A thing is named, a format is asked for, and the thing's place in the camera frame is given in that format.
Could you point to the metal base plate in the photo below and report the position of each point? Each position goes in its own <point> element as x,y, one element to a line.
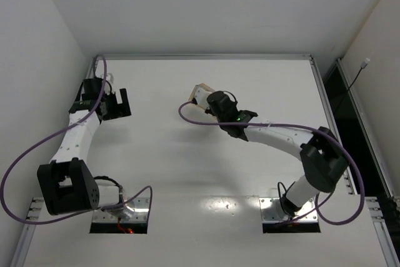
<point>134,212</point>
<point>272,213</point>

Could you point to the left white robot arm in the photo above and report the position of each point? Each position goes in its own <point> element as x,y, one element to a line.
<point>66,182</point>

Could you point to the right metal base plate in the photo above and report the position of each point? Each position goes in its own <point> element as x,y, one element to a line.
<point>272,213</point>

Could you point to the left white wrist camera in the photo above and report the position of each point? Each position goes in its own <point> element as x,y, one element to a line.
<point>108,77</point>

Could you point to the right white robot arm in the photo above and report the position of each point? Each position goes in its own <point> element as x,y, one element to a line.
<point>322,162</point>

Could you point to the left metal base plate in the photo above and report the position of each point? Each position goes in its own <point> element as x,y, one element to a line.
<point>134,212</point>

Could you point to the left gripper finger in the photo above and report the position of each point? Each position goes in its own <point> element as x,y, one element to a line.
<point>119,111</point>
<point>123,97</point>

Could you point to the clear orange plastic box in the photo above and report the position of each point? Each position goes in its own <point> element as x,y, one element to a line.
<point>192,99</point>

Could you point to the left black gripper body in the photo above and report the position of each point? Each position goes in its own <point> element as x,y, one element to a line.
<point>115,108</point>

